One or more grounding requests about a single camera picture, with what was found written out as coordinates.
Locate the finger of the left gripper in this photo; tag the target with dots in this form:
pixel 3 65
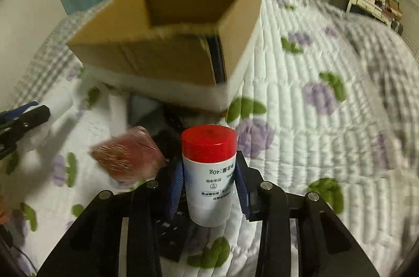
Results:
pixel 11 114
pixel 14 130

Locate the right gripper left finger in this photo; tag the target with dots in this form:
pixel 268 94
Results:
pixel 156 225

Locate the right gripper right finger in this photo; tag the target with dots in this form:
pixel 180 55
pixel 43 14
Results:
pixel 263 201

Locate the white bottle red cap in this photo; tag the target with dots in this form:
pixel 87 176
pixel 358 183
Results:
pixel 209 158

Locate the red glittery packet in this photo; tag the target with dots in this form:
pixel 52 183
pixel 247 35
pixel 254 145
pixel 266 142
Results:
pixel 129 157

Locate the white rectangular box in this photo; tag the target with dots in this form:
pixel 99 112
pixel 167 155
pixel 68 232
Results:
pixel 59 100

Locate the grey checked blanket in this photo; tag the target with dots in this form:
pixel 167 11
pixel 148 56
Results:
pixel 53 61

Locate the white floral quilt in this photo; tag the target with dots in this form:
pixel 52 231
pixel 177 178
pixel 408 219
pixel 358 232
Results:
pixel 328 103

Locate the brown cardboard box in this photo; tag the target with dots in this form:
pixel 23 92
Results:
pixel 190 53

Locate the white dressing table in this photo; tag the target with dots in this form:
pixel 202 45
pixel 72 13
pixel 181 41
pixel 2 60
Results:
pixel 371 9

